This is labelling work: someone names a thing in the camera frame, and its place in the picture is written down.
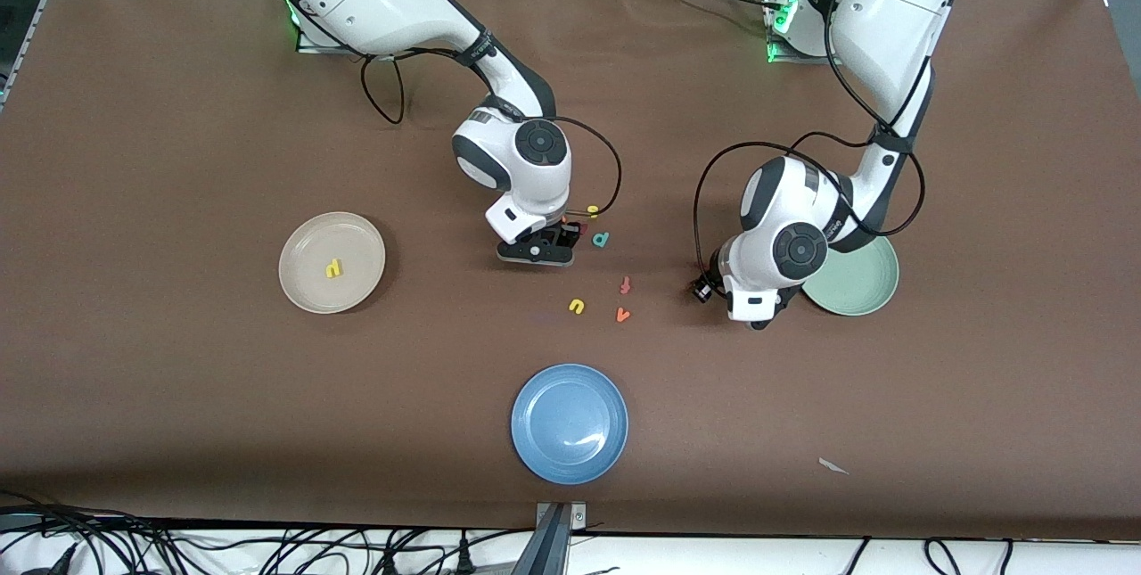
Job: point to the green plate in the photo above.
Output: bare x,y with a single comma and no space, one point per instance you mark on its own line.
860,281

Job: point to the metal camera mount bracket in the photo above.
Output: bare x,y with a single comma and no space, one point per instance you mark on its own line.
578,517

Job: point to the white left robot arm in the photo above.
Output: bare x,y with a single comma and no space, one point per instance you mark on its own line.
784,227

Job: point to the white paper scrap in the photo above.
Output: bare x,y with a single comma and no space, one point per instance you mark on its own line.
833,466

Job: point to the yellow letter h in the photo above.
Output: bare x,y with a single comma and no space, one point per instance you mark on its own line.
333,269

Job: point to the teal letter p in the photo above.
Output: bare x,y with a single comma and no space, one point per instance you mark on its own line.
600,240

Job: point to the beige brown plate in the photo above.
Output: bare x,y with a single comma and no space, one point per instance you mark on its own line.
332,245

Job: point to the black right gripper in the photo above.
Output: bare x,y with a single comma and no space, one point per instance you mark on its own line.
568,226

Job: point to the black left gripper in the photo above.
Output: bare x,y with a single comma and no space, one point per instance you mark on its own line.
779,299

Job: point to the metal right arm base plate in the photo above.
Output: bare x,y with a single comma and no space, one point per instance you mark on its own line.
307,45

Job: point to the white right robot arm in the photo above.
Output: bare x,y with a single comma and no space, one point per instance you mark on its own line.
526,165

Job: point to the blue plate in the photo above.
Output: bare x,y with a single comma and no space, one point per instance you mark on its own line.
569,423

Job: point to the brown table cover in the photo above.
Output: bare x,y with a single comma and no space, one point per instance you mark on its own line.
178,379

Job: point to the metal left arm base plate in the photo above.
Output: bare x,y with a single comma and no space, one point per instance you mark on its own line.
784,58

